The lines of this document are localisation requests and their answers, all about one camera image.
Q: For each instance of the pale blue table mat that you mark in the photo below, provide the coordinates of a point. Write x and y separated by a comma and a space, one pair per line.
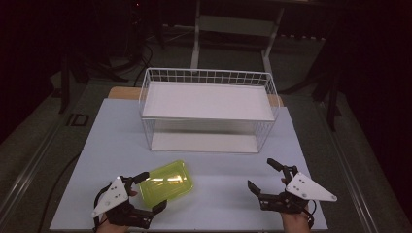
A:
226, 181

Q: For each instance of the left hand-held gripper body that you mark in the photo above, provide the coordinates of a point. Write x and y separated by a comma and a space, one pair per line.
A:
111, 195

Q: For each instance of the person's left hand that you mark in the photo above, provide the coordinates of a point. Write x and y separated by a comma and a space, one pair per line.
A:
108, 225

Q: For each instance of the yellow-green plastic tray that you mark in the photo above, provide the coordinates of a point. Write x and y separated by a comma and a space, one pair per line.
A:
165, 183

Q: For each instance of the white metal stand frame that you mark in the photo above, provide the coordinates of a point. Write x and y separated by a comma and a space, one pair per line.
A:
233, 26

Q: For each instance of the person's right hand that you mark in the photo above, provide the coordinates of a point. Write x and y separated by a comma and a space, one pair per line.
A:
295, 222

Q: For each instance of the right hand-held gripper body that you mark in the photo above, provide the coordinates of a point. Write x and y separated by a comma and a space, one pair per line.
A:
306, 190

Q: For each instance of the black stand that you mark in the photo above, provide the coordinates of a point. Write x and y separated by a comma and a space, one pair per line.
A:
330, 93
64, 87

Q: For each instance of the metal floor rail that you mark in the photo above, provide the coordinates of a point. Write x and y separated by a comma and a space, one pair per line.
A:
353, 181
29, 168

